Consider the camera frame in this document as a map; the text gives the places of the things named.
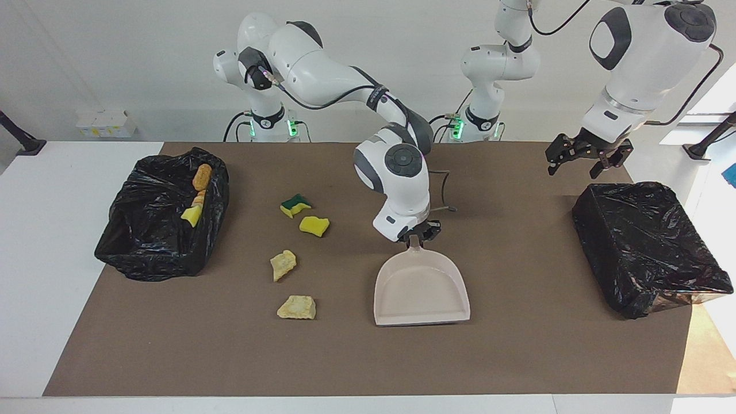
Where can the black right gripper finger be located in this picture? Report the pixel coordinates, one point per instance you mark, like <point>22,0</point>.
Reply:
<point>434,233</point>
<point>403,238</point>

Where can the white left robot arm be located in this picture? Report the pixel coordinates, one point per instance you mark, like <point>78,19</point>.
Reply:
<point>644,63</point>

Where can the bright yellow sponge piece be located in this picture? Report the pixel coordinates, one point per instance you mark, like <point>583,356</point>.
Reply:
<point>314,225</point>

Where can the box bin with black bag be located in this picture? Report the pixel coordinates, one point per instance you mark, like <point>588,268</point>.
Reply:
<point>644,241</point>

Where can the white wall socket boxes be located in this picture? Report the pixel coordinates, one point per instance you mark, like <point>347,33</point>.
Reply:
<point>106,124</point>

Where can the open bin with black bag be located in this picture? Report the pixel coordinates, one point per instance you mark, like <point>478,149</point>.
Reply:
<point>149,230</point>

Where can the green and yellow sponge piece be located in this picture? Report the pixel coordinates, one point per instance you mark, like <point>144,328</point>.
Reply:
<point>295,204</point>
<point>192,215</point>

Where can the pale yellow sponge chunk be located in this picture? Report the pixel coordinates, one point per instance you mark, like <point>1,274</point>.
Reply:
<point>283,264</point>
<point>199,198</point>
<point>296,308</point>

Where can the beige plastic dustpan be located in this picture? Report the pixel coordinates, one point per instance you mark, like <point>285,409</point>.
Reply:
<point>422,293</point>

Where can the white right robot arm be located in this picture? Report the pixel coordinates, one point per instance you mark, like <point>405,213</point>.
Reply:
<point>322,69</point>

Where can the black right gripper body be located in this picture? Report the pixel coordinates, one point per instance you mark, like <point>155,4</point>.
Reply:
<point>422,231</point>

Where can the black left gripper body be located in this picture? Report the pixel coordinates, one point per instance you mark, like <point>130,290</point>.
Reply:
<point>598,145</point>

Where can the brown table mat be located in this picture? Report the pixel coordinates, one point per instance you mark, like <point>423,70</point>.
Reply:
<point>368,356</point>

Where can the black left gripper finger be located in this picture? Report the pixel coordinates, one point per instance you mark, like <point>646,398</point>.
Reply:
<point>614,160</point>
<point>562,149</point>

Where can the orange sponge piece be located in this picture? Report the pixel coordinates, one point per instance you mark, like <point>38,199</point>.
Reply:
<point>202,177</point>

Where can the tan cardboard sheet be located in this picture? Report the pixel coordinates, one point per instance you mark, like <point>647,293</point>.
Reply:
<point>710,351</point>

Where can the teal object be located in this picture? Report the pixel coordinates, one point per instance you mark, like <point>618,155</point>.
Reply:
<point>731,175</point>

